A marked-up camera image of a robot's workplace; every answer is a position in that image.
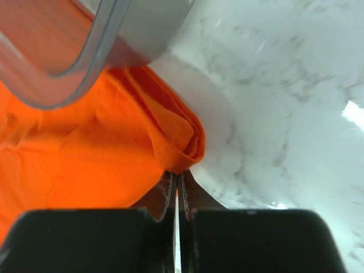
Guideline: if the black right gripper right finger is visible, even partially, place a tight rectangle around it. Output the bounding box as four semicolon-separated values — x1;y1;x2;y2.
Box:
177;172;345;272

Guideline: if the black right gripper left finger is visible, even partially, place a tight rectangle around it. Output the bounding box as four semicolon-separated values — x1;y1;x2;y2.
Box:
1;173;176;272

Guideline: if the orange t shirt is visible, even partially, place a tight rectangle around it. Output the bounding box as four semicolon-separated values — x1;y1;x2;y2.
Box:
1;64;206;239

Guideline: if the clear grey plastic bin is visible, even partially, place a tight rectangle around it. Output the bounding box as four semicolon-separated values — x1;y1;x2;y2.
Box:
1;1;193;109

